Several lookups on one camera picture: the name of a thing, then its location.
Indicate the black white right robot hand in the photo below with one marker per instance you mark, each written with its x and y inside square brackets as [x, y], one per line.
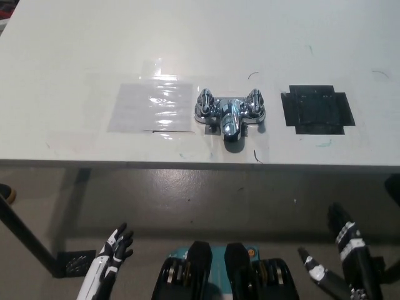
[356, 250]

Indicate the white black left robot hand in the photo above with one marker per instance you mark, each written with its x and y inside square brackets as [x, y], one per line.
[101, 268]

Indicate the grey faucet mounting plate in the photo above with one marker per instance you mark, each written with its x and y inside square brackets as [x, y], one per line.
[210, 130]

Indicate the black table leg with foot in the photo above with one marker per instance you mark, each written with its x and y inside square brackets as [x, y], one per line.
[28, 234]

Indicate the black shoe tan sole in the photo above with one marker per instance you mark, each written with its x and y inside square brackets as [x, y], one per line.
[7, 193]

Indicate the black tape patch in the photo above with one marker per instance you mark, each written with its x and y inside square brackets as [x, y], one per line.
[315, 109]

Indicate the red and black clutter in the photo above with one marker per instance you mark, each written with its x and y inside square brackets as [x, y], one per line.
[5, 9]

